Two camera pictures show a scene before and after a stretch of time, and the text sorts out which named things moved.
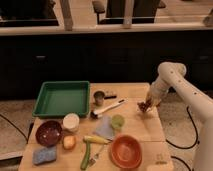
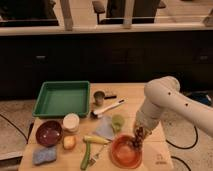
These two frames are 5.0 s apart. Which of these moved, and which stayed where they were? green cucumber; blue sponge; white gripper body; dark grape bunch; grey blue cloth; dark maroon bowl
Moved: dark grape bunch; white gripper body
Stayed: blue sponge; grey blue cloth; green cucumber; dark maroon bowl
